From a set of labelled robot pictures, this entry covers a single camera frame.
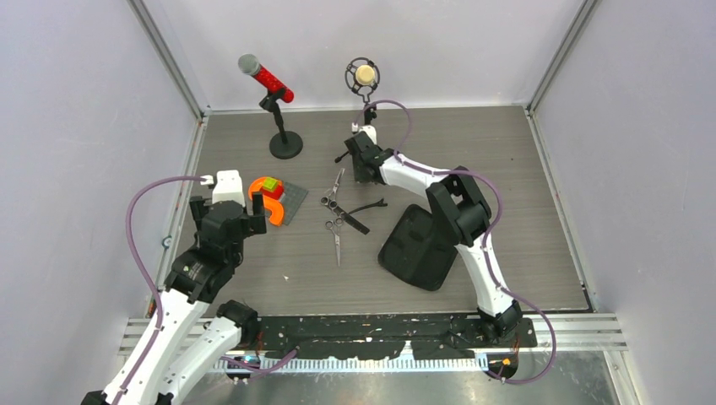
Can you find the black comb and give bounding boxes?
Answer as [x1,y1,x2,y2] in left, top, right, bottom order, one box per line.
[328,202,370,235]

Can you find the silver thinning scissors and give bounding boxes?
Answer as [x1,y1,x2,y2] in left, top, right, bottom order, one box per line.
[324,218,344,267]

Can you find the black tool pouch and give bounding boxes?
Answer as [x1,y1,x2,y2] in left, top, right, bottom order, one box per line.
[377,204,458,291]

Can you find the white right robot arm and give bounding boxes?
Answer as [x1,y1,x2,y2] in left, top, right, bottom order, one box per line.
[344,126,523,347]

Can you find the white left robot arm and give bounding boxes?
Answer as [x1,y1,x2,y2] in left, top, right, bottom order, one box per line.
[82,192,267,404]

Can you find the silver hair scissors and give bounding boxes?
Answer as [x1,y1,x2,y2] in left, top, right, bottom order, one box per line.
[320,168,345,210]

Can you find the black tripod microphone stand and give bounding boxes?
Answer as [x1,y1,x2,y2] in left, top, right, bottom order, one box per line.
[334,103,377,164]

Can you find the orange curved toy slide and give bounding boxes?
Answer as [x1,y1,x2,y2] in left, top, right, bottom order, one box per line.
[248,176,284,227]

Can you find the lime green toy brick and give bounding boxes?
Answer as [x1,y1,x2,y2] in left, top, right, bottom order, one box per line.
[263,176,281,192]

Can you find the red toy block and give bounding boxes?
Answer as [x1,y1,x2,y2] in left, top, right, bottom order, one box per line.
[259,177,285,201]

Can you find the beige condenser microphone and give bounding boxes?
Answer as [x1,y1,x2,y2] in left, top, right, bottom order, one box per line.
[344,57,380,94]

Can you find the black round-base microphone stand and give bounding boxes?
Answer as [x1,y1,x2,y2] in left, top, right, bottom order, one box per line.
[259,89,303,159]

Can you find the red handheld microphone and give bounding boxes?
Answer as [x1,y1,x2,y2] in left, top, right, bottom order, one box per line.
[237,54,295,103]

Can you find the grey studded base plate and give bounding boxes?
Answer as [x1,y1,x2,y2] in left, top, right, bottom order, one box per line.
[279,181,309,225]

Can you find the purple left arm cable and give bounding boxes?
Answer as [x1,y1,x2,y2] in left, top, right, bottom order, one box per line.
[109,175,297,405]

